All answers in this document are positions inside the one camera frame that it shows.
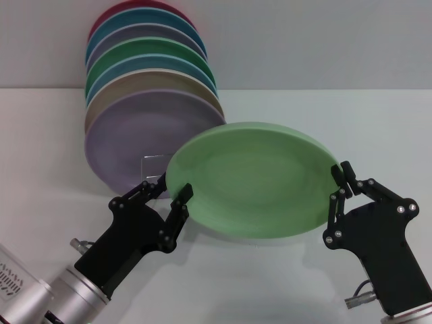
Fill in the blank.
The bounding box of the dark green plate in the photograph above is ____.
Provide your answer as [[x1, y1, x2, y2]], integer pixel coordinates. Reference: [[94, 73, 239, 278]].
[[84, 37, 217, 99]]

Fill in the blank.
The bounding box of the light green plate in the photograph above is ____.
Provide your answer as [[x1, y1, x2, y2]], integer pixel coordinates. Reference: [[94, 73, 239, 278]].
[[166, 121, 338, 241]]

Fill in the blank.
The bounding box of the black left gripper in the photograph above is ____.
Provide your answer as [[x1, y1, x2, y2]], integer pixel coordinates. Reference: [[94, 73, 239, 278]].
[[73, 171, 194, 300]]

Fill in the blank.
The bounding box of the grey purple plate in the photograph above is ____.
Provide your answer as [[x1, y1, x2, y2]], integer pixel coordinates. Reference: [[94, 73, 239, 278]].
[[86, 23, 207, 68]]

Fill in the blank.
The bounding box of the crimson red plate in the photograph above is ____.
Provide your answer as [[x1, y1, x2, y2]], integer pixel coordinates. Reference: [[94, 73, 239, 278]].
[[88, 0, 196, 43]]

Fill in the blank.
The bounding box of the left gripper cable with plug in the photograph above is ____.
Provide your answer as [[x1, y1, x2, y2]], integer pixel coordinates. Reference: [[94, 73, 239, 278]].
[[70, 238, 99, 257]]

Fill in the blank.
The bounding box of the right gripper cable with plug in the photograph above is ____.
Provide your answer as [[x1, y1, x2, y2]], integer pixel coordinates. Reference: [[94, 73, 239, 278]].
[[343, 279, 379, 311]]

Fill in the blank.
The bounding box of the gripper cable with plug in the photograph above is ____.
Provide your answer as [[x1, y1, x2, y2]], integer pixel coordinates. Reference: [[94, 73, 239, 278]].
[[343, 279, 379, 311], [70, 238, 99, 257]]

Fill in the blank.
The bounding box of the metal wire plate rack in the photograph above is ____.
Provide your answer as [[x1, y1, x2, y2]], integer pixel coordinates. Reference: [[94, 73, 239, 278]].
[[140, 153, 173, 180]]

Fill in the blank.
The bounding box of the teal blue plate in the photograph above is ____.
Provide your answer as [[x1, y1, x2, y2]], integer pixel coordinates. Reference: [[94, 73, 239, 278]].
[[84, 7, 207, 65]]

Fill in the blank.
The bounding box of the light blue plate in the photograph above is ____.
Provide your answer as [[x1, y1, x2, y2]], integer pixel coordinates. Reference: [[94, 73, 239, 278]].
[[86, 53, 220, 102]]

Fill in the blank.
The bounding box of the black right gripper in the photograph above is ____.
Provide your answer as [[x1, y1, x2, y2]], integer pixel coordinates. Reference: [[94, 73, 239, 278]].
[[322, 161, 432, 318]]

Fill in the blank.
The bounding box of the lilac plate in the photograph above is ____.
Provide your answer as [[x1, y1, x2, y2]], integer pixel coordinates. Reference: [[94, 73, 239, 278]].
[[84, 89, 226, 200]]

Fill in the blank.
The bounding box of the beige plate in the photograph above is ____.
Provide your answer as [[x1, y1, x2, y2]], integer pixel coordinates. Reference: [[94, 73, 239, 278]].
[[84, 69, 225, 136]]

